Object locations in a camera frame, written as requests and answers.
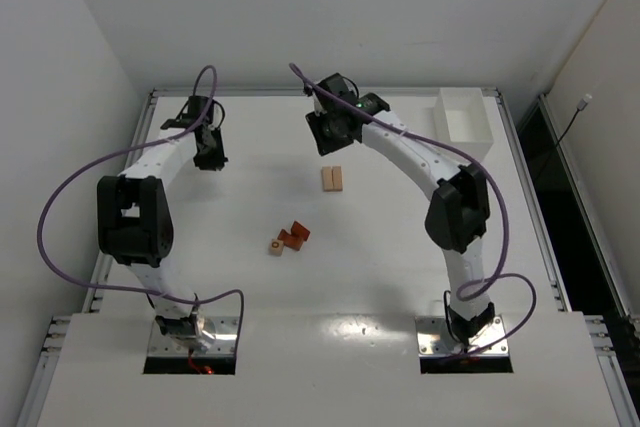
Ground long light wood block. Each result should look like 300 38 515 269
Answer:
321 166 334 192
332 166 343 192

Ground red-brown wood block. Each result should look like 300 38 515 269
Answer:
291 221 310 242
277 229 304 251

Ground white perforated box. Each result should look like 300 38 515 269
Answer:
433 88 494 161

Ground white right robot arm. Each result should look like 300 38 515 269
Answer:
304 73 495 346

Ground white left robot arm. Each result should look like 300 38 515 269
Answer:
97 95 228 352

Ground light wood cube letter O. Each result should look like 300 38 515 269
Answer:
268 239 284 256

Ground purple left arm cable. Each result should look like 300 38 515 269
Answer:
37 64 245 353

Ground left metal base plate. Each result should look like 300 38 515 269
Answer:
147 316 240 359

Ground metal base plate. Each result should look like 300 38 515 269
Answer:
415 316 510 360
147 316 240 359

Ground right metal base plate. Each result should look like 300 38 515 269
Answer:
415 316 510 360

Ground aluminium table frame rail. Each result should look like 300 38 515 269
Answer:
39 81 639 426

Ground black wall cable white plug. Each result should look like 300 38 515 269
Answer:
552 93 594 151

